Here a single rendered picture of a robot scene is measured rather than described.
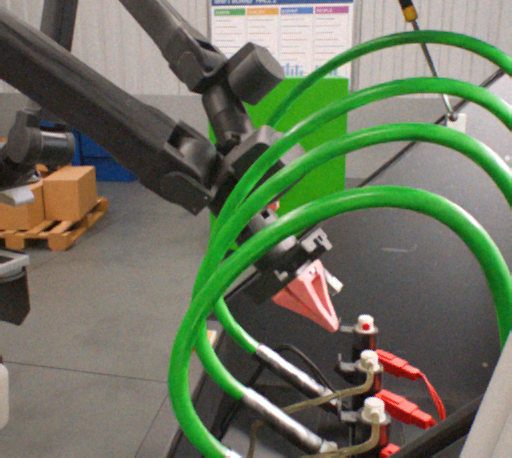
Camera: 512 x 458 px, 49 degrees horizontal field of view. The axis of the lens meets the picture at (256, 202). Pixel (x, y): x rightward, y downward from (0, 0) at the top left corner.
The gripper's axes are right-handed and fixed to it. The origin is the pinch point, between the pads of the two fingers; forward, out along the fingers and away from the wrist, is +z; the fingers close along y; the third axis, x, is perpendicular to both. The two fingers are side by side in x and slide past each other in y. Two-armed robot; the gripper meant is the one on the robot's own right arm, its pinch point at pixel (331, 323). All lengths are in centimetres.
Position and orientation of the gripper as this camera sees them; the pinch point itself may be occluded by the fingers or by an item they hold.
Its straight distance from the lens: 64.8
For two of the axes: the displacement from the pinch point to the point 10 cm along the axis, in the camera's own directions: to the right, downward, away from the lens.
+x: 4.0, -1.9, 9.0
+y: 6.8, -6.0, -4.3
